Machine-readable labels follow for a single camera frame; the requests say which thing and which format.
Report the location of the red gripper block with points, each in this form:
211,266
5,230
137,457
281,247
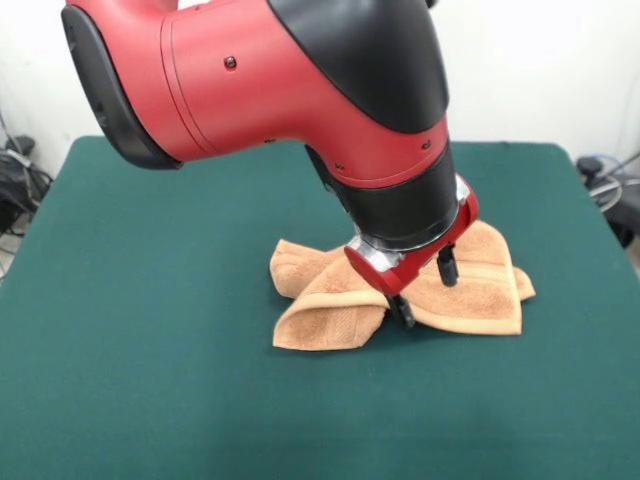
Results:
400,272

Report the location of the orange terry towel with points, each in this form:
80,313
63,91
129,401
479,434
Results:
480,305

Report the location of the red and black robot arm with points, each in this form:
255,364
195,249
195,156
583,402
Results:
270,85

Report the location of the dark green table cloth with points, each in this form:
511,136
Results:
150,300

